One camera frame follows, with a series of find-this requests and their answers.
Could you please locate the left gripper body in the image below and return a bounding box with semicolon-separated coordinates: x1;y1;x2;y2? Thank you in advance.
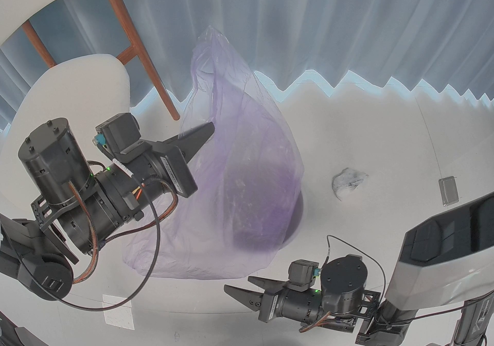
64;141;198;256

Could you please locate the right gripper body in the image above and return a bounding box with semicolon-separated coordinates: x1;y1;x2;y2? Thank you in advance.
258;290;325;325

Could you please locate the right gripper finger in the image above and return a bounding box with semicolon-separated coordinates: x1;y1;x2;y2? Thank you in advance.
225;285;264;313
247;276;288;293

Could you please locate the white paper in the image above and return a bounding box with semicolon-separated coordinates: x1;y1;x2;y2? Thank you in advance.
332;168;369;202

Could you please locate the purple plastic bag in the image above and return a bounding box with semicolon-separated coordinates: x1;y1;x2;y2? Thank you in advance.
123;25;305;280

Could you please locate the white trash bin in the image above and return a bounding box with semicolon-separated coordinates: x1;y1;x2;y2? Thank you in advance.
228;167;307;254

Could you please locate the white cushioned wooden chair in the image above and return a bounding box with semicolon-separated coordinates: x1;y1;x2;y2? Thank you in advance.
0;0;181;221

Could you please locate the pale blue curtain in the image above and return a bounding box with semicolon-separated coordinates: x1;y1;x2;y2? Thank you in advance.
0;0;494;135

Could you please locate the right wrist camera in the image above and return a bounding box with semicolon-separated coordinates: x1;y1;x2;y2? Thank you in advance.
289;260;322;292

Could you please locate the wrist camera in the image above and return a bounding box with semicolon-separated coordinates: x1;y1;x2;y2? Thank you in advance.
94;113;155;164
289;260;322;292

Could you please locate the black cable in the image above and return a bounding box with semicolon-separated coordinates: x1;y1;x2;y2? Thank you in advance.
325;235;386;295
46;179;163;312

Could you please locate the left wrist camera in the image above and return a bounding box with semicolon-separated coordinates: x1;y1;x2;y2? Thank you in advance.
94;113;155;164

